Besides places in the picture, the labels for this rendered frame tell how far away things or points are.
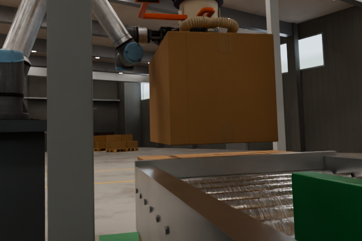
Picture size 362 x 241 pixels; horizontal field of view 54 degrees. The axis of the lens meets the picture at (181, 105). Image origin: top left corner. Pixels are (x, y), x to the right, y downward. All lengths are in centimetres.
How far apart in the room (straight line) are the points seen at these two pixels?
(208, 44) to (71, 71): 84
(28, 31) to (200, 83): 81
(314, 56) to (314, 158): 1019
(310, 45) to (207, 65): 1037
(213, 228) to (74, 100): 25
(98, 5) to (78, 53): 112
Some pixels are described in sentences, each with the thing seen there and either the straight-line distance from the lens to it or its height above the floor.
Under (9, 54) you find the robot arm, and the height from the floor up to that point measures 100.
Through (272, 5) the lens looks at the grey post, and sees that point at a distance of 503.
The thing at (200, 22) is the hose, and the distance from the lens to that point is 141.
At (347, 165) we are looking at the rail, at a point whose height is 57.
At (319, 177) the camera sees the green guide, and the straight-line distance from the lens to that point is 40.
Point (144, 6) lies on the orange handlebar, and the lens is 140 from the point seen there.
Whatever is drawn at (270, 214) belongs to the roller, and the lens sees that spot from 69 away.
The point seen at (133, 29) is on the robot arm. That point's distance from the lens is 178.
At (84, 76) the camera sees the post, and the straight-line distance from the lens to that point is 51.
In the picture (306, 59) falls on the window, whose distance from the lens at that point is 1161.
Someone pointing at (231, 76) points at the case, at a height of 89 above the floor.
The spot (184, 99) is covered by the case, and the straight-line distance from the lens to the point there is 125.
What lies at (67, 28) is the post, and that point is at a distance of 53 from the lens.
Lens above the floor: 69
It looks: 4 degrees up
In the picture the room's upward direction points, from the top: 2 degrees counter-clockwise
